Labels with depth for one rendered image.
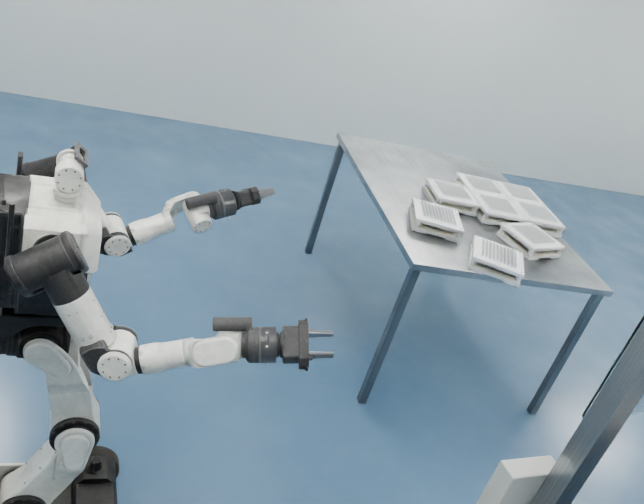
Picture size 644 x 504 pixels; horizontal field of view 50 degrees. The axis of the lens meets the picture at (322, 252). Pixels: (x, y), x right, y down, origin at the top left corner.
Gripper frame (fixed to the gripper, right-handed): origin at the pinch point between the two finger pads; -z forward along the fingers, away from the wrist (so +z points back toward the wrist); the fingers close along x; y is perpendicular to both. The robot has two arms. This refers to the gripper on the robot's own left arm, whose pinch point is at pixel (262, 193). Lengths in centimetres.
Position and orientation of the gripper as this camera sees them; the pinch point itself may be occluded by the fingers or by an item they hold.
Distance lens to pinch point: 229.4
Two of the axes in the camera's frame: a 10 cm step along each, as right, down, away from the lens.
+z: -8.8, 2.7, -3.9
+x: 4.1, 0.3, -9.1
